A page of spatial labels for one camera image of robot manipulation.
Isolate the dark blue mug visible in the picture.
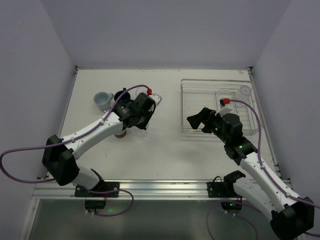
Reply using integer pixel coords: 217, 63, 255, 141
114, 87, 131, 102

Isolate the right controller box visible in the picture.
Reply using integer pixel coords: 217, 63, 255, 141
220, 201, 242, 215

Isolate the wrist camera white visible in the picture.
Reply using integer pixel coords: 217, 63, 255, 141
149, 93, 162, 106
215, 98, 233, 117

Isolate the clear plastic cup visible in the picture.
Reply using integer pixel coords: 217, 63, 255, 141
134, 126, 149, 139
234, 85, 252, 102

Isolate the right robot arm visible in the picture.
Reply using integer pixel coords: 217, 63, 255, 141
187, 107, 315, 240

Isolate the light blue mug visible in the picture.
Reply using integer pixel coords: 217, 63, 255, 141
93, 91, 114, 112

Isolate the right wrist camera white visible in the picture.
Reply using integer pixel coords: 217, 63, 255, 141
215, 98, 233, 117

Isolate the controller box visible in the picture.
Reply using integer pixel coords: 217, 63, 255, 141
84, 200, 106, 213
220, 201, 242, 215

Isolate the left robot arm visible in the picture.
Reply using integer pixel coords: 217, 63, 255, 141
42, 92, 162, 193

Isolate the left controller box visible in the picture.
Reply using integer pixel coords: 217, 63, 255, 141
84, 200, 106, 213

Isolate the cream brown ceramic cup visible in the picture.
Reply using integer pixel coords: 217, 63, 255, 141
114, 129, 127, 139

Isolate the wire dish rack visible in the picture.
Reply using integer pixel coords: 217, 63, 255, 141
181, 78, 263, 136

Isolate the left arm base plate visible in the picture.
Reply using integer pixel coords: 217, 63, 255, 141
74, 181, 120, 198

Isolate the aluminium mounting rail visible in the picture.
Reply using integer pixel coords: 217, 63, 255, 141
34, 177, 293, 201

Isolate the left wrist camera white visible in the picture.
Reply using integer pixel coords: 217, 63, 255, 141
149, 93, 162, 106

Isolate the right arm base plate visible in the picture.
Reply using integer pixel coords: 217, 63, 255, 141
206, 170, 246, 198

